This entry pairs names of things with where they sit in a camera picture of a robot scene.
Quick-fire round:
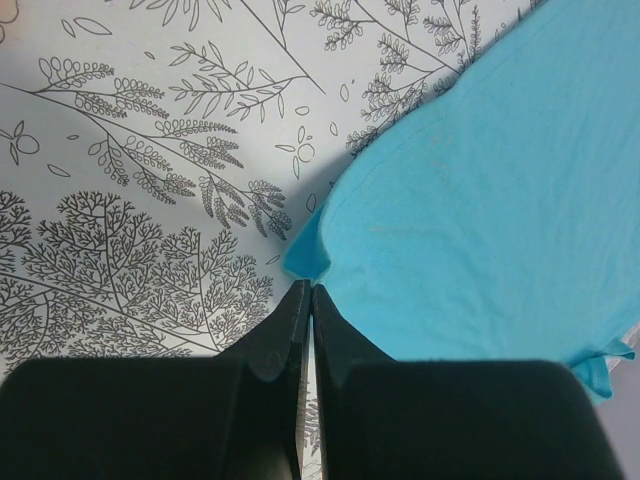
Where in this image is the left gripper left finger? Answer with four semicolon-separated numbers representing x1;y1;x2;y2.
1;281;311;479

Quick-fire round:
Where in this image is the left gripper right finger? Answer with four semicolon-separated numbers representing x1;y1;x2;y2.
312;286;623;479

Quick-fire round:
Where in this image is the turquoise t shirt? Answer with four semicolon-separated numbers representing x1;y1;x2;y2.
283;1;639;403

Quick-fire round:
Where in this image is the floral table mat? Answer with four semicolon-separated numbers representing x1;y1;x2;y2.
1;1;546;479

